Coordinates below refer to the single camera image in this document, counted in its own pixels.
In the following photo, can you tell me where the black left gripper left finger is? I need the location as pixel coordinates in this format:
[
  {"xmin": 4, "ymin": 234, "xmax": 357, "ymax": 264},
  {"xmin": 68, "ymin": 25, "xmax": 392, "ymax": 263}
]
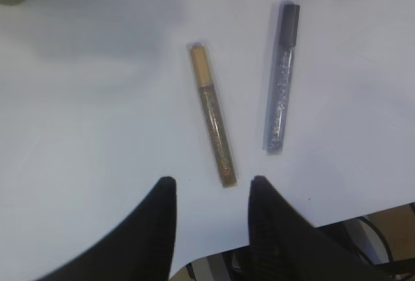
[{"xmin": 43, "ymin": 177, "xmax": 177, "ymax": 280}]

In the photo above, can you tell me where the gold glitter glue pen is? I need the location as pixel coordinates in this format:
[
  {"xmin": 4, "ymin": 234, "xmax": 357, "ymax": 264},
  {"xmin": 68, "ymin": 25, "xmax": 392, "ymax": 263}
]
[{"xmin": 188, "ymin": 42, "xmax": 237, "ymax": 188}]

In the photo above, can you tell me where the silver blue glitter glue pen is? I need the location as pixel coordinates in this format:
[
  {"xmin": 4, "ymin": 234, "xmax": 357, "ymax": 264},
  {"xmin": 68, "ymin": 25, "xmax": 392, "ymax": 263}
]
[{"xmin": 263, "ymin": 0, "xmax": 300, "ymax": 155}]

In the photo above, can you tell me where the black floor cable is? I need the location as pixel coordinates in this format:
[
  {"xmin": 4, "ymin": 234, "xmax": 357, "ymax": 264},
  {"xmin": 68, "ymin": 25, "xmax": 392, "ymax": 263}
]
[{"xmin": 356, "ymin": 215, "xmax": 395, "ymax": 265}]

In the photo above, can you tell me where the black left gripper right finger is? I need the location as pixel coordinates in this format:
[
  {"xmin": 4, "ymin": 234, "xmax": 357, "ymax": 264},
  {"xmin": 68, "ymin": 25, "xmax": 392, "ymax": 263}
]
[{"xmin": 248, "ymin": 176, "xmax": 389, "ymax": 280}]

